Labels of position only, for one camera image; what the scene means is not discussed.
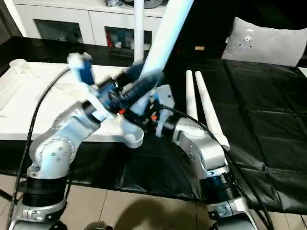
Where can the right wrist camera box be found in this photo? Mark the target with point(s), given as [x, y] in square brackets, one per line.
[165, 96]

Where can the black sofa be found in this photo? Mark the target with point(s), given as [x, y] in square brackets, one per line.
[211, 24]

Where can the white plastic table leg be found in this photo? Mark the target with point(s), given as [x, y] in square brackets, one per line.
[138, 28]
[165, 38]
[191, 93]
[208, 110]

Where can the white glass-door cabinet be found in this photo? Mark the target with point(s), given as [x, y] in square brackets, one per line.
[72, 19]

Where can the grey curtain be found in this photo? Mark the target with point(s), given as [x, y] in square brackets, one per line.
[4, 24]

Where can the black work mat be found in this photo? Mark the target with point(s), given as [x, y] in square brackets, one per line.
[268, 110]

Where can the grey cushion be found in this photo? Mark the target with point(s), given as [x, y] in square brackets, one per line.
[268, 43]

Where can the white plastic table top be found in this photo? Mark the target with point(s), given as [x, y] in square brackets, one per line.
[19, 110]

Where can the small tan label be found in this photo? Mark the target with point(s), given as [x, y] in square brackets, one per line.
[199, 48]

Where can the white flat board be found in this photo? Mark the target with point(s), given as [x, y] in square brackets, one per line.
[303, 73]

